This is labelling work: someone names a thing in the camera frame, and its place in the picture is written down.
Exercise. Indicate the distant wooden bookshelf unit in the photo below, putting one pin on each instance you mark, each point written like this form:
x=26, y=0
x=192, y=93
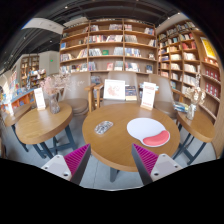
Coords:
x=29, y=68

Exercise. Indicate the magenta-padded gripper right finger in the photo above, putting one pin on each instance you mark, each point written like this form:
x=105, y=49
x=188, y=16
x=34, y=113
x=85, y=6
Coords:
x=163, y=165

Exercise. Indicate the stack of blue books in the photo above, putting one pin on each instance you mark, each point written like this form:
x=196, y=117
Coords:
x=181, y=106

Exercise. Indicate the white red sign stand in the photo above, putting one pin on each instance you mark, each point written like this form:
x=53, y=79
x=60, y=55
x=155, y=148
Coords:
x=148, y=95

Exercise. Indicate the tall wooden bookshelf unit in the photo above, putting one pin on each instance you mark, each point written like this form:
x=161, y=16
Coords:
x=180, y=56

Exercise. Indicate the beige wooden-armed armchair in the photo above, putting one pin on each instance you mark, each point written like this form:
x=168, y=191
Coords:
x=165, y=96
x=130, y=78
x=75, y=93

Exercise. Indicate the orange low display shelf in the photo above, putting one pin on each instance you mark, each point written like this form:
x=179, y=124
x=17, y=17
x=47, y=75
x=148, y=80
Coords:
x=20, y=98

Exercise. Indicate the wide wooden bookshelf unit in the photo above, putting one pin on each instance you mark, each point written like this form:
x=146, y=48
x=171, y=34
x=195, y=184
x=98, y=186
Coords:
x=106, y=46

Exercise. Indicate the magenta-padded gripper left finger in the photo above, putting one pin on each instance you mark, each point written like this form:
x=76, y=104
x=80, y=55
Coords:
x=60, y=166

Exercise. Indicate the glass vase pink flowers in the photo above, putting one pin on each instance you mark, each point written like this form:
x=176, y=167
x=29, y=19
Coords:
x=54, y=105

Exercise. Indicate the white mouse pad red rest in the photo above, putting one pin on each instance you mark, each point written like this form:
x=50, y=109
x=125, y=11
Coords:
x=143, y=128

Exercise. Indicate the small white red sign card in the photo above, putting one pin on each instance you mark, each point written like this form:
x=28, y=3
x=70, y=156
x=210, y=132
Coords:
x=39, y=98

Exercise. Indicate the white picture board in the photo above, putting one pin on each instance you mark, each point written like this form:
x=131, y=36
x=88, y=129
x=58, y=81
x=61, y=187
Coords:
x=114, y=89

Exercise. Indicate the dark cover book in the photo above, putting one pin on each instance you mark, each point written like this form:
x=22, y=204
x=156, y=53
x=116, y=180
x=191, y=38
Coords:
x=131, y=93

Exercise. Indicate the glass vase white dried flowers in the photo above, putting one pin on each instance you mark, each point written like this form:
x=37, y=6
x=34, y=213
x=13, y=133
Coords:
x=191, y=111

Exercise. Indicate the transparent computer mouse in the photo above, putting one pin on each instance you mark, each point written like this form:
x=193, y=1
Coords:
x=103, y=127

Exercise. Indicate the round wooden side table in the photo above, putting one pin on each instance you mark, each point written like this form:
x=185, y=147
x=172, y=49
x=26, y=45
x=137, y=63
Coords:
x=40, y=125
x=196, y=126
x=16, y=115

